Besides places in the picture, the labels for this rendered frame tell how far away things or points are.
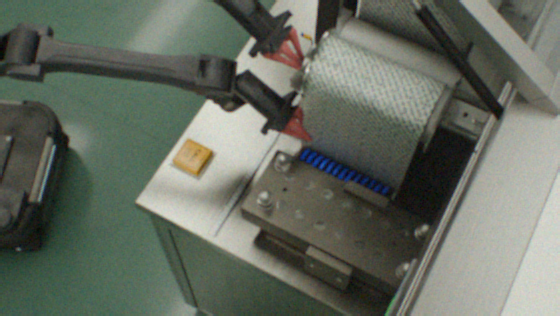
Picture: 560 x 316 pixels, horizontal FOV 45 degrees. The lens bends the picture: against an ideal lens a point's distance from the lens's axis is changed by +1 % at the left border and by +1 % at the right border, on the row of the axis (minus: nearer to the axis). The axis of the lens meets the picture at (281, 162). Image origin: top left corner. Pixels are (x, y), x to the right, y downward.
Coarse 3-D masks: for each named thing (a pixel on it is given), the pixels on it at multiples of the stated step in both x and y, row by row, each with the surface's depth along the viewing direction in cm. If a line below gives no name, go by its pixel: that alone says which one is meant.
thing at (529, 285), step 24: (480, 144) 103; (456, 192) 99; (552, 192) 99; (552, 216) 98; (432, 240) 96; (552, 240) 96; (528, 264) 94; (552, 264) 94; (408, 288) 94; (528, 288) 93; (552, 288) 93; (504, 312) 91; (528, 312) 91; (552, 312) 91
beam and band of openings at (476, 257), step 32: (512, 96) 82; (512, 128) 79; (544, 128) 80; (480, 160) 80; (512, 160) 78; (544, 160) 78; (480, 192) 76; (512, 192) 76; (544, 192) 76; (448, 224) 80; (480, 224) 74; (512, 224) 74; (448, 256) 72; (480, 256) 72; (512, 256) 72; (416, 288) 88; (448, 288) 71; (480, 288) 71
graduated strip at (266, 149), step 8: (272, 136) 165; (272, 144) 164; (264, 152) 163; (256, 160) 162; (264, 160) 162; (256, 168) 161; (248, 176) 160; (240, 184) 159; (248, 184) 159; (240, 192) 158; (232, 200) 157; (224, 208) 156; (232, 208) 156; (224, 216) 155; (216, 224) 154; (224, 224) 154; (208, 232) 153; (216, 232) 153
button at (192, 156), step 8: (184, 144) 161; (192, 144) 161; (200, 144) 161; (184, 152) 160; (192, 152) 160; (200, 152) 160; (208, 152) 160; (176, 160) 159; (184, 160) 159; (192, 160) 159; (200, 160) 159; (208, 160) 161; (184, 168) 160; (192, 168) 158; (200, 168) 159
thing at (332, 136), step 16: (304, 112) 138; (320, 112) 135; (304, 128) 143; (320, 128) 140; (336, 128) 137; (352, 128) 133; (304, 144) 149; (320, 144) 145; (336, 144) 142; (352, 144) 139; (368, 144) 135; (384, 144) 132; (336, 160) 148; (352, 160) 144; (368, 160) 141; (384, 160) 137; (400, 160) 134; (368, 176) 146; (384, 176) 143; (400, 176) 139
